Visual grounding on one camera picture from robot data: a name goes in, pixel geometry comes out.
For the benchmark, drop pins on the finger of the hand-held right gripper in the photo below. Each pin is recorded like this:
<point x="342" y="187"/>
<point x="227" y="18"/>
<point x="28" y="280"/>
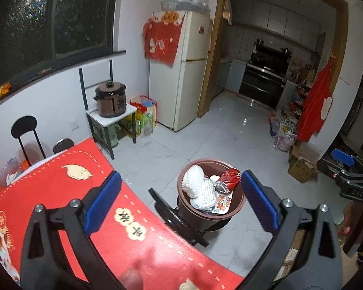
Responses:
<point x="343" y="157"/>
<point x="331" y="170"/>

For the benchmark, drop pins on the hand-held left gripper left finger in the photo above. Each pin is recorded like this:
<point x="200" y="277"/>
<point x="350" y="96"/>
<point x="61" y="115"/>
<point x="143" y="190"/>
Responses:
<point x="104" y="201"/>

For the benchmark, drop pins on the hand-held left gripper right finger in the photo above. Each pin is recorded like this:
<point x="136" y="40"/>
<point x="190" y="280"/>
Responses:
<point x="260" y="201"/>

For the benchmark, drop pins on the crushed red can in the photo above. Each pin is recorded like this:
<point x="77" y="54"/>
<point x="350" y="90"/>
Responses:
<point x="231" y="176"/>

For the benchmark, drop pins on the white quilted pad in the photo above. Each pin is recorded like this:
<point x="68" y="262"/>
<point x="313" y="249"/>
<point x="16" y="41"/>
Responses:
<point x="204" y="195"/>

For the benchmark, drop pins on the white foam fruit net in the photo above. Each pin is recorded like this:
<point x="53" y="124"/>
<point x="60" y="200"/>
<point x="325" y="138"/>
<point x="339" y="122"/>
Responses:
<point x="193" y="179"/>

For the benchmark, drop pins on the brown round trash bin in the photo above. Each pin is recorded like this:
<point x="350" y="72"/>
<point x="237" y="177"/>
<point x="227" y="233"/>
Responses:
<point x="175" y="217"/>

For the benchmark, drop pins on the person's left hand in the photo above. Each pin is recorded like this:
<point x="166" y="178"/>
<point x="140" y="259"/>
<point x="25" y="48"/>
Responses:
<point x="133" y="279"/>

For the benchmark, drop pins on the cardboard box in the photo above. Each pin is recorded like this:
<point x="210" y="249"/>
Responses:
<point x="304" y="166"/>

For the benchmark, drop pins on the white plastic shopping bag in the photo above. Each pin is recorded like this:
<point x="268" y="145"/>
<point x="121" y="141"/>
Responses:
<point x="284" y="136"/>

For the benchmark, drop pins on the red hanging apron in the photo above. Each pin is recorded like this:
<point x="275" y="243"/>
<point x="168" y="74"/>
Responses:
<point x="314" y="105"/>

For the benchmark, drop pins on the green plastic jug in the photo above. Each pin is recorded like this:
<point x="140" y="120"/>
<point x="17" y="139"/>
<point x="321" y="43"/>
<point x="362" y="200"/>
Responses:
<point x="115" y="133"/>

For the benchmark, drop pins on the black round-back chair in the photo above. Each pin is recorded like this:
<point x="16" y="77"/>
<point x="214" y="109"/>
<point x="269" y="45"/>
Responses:
<point x="25" y="127"/>
<point x="63" y="145"/>

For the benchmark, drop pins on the shelf of packaged goods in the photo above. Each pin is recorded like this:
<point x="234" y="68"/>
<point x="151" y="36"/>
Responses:
<point x="299" y="96"/>

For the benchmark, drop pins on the red printed tablecloth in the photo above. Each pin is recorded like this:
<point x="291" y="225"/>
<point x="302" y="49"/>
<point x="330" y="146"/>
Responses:
<point x="169" y="247"/>

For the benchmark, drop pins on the colourful shopping bag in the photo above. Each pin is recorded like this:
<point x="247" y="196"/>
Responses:
<point x="145" y="111"/>

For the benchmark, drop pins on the clear plastic tub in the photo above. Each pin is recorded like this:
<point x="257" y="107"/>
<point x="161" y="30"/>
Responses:
<point x="10" y="169"/>

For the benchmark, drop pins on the brown pressure cooker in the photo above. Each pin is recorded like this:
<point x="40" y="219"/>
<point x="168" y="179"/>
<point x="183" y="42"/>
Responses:
<point x="110" y="99"/>

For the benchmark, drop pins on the black oven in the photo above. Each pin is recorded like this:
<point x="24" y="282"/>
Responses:
<point x="266" y="75"/>

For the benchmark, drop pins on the black metal rack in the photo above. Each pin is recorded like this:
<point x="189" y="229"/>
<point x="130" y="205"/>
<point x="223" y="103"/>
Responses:
<point x="82" y="90"/>

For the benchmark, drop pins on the cream refrigerator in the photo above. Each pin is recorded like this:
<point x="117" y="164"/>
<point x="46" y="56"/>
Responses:
<point x="190" y="81"/>

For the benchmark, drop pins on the red hanging cloth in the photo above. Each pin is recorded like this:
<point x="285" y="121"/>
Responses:
<point x="161" y="39"/>

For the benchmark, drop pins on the dark window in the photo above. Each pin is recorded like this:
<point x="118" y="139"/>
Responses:
<point x="33" y="21"/>

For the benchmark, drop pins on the clear plastic container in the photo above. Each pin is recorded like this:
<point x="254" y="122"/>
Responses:
<point x="169" y="5"/>

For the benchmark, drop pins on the white wall socket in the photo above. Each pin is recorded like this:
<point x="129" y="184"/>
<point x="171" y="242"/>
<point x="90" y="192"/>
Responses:
<point x="74" y="124"/>

